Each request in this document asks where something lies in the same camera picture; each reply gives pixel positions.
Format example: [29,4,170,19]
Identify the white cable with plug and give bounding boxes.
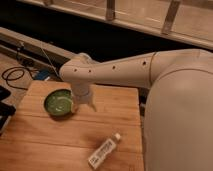
[39,46,62,80]

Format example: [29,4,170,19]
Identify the white labelled plastic bottle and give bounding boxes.
[88,133,121,170]

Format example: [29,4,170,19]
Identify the black device at left edge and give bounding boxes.
[0,85,16,136]

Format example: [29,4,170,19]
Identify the blue box on floor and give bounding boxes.
[34,70,50,80]

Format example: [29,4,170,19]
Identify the grey metal floor rail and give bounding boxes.
[0,27,74,72]

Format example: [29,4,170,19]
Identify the black coiled cable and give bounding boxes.
[1,66,38,90]

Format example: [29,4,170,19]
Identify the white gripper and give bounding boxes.
[71,83,97,113]

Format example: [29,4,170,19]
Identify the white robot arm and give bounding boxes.
[59,49,213,171]

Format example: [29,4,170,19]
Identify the green ceramic bowl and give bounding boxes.
[43,89,73,117]

